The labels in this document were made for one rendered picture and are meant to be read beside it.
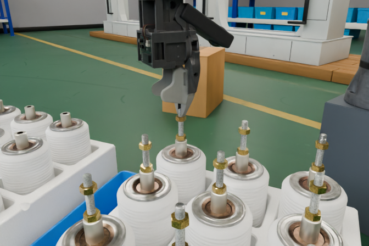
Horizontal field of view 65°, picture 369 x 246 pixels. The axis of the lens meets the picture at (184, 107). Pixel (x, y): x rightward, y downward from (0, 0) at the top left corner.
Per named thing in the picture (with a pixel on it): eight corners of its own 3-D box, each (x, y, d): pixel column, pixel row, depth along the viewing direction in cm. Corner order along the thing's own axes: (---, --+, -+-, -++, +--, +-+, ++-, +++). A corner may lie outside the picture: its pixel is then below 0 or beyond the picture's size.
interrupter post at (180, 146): (189, 155, 56) (190, 140, 54) (179, 159, 54) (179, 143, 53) (182, 151, 57) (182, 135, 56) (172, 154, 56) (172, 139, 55)
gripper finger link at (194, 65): (178, 90, 51) (177, 39, 48) (187, 88, 52) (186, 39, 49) (190, 96, 47) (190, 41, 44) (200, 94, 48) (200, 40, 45)
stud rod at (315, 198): (311, 223, 36) (320, 171, 33) (316, 229, 35) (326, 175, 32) (303, 224, 36) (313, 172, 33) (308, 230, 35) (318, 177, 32)
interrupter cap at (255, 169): (269, 181, 48) (270, 177, 47) (224, 183, 47) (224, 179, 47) (255, 158, 55) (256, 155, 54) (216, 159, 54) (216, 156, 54)
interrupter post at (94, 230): (102, 246, 35) (99, 224, 34) (82, 247, 35) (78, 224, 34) (107, 231, 37) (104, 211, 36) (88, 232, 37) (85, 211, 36)
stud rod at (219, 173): (214, 202, 40) (217, 153, 37) (214, 197, 41) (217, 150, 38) (222, 202, 40) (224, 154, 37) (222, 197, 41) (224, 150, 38)
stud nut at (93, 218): (94, 224, 34) (94, 218, 33) (81, 222, 34) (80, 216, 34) (102, 213, 35) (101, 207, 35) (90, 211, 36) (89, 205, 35)
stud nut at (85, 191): (91, 196, 32) (90, 190, 32) (77, 195, 33) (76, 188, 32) (99, 186, 34) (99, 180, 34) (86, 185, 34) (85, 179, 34)
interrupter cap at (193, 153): (208, 157, 55) (208, 154, 55) (176, 169, 51) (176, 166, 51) (184, 143, 61) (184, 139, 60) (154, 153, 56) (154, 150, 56)
